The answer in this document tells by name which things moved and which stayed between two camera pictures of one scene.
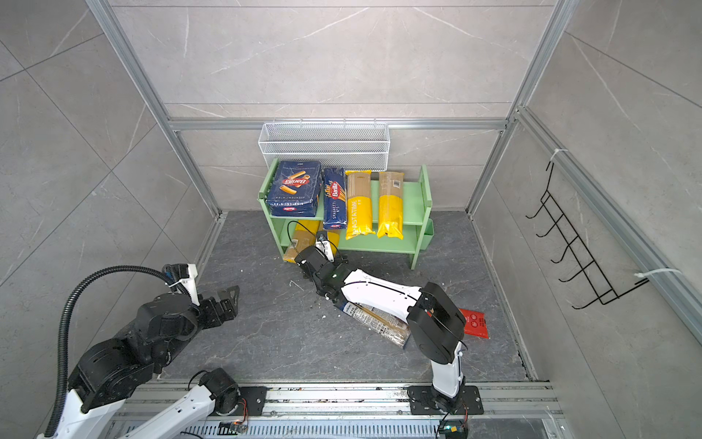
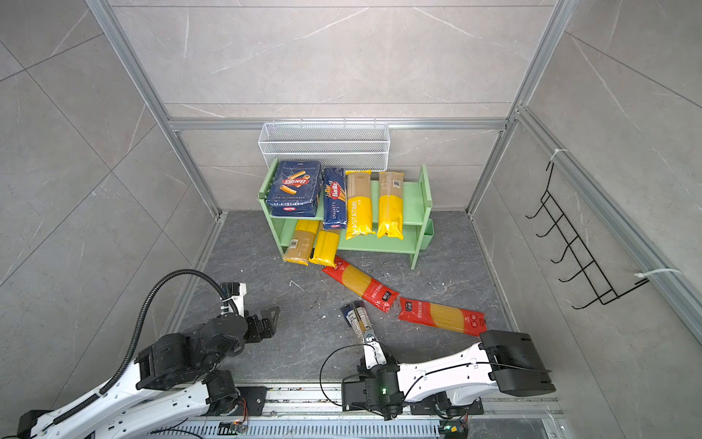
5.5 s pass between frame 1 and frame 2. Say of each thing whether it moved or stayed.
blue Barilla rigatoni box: stayed
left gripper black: moved
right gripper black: moved
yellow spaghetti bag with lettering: stayed
